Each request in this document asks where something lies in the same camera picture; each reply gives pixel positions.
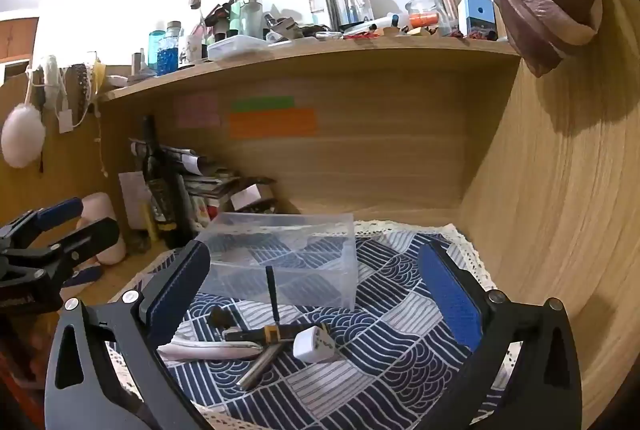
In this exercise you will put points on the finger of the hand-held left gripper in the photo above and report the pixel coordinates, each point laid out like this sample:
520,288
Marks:
57,213
90,237

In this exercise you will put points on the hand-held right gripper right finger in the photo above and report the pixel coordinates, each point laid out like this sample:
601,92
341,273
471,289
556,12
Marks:
452,297

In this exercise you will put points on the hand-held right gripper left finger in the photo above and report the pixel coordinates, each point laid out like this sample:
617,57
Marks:
181,286

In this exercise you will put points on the dark-headed makeup brush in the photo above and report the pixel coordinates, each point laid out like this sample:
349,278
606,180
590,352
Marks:
218,316

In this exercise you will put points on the thin black stick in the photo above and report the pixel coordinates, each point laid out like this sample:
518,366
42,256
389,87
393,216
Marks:
272,297

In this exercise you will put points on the black and yellow bar tool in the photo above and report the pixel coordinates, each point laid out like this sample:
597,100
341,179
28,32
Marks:
260,334

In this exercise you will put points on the silver metal tube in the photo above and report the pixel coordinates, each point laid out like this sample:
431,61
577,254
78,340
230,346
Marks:
260,367

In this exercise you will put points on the clear plastic storage box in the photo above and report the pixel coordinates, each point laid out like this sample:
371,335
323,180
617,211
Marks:
295,255

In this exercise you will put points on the white charger plug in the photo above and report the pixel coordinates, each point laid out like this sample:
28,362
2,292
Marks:
312,346

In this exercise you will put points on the pink cylinder roll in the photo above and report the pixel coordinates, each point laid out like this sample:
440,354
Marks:
102,210

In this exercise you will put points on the white paper sheet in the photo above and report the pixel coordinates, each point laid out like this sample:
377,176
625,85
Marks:
132,197

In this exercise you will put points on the tall black bottle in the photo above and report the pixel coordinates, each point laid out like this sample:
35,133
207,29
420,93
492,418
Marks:
159,190

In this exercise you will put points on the white fluffy pompom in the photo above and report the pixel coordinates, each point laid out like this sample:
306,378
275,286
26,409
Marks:
21,136

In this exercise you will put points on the blue wave-patterned lace-edged cloth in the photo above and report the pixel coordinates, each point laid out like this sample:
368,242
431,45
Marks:
380,345

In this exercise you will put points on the stack of magazines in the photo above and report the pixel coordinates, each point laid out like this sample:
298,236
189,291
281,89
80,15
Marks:
210,182

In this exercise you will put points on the hanging hairbrush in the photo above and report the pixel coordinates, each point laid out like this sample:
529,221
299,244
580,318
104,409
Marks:
82,85

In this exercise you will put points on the pink sticky note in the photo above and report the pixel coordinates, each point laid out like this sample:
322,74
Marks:
197,111

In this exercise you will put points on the orange sticky note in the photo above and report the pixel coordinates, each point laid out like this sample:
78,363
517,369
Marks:
274,124

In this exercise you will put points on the teal plastic bottle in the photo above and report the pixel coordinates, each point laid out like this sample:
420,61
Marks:
154,48

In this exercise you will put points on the bottle with blue beads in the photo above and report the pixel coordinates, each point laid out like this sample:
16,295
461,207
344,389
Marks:
167,53

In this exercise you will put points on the green sticky note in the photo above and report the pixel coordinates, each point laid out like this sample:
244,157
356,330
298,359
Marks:
262,104

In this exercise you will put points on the white shallow tray box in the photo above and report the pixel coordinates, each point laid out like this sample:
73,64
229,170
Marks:
237,46

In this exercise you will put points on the wooden desk shelf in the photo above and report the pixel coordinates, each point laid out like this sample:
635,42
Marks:
350,56

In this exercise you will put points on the green pump bottle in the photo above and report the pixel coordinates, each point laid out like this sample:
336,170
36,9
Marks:
246,13

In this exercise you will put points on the white tube with blue cap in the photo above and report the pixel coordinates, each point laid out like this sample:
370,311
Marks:
380,23

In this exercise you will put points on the blue cardboard box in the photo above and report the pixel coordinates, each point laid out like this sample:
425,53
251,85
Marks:
480,13

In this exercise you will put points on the glass jar with orange band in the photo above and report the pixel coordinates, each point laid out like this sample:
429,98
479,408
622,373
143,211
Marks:
422,13

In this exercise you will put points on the clear jar of sticks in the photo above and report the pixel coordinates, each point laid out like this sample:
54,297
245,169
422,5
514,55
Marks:
445,0

